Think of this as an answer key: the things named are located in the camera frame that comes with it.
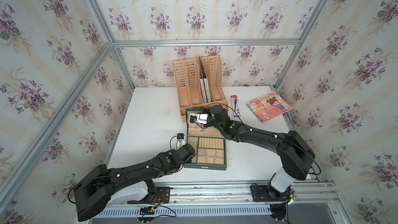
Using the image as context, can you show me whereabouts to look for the green jewelry box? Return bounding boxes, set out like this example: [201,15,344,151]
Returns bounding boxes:
[184,109,227,171]

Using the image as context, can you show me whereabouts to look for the books in file organizer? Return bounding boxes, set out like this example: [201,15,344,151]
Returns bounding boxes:
[199,57,211,103]

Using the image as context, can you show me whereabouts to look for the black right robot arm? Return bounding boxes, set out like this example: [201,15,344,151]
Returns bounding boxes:
[203,104,316,194]

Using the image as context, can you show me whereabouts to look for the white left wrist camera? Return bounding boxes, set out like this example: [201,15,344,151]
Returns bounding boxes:
[176,133,186,149]

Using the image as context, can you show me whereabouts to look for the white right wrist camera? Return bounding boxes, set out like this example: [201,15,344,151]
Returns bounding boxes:
[189,114,208,124]

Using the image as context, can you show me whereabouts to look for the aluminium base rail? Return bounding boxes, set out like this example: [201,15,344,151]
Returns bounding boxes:
[153,180,340,205]

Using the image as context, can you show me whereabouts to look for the peach plastic file organizer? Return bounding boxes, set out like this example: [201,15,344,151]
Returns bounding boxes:
[172,55,228,116]

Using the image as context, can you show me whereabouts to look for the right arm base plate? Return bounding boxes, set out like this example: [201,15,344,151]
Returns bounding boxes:
[250,184,294,203]

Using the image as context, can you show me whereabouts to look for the small pen box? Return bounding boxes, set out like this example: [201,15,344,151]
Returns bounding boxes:
[230,95,240,117]

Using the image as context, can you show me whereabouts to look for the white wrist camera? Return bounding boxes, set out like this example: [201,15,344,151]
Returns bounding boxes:
[189,114,208,124]
[176,133,186,149]

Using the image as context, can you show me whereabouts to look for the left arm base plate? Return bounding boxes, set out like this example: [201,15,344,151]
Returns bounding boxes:
[127,187,171,204]

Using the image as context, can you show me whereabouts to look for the pink cartoon spiral notebook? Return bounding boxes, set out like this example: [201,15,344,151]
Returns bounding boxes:
[246,92,293,123]

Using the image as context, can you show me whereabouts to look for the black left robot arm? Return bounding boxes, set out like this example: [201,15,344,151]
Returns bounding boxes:
[71,144,195,222]

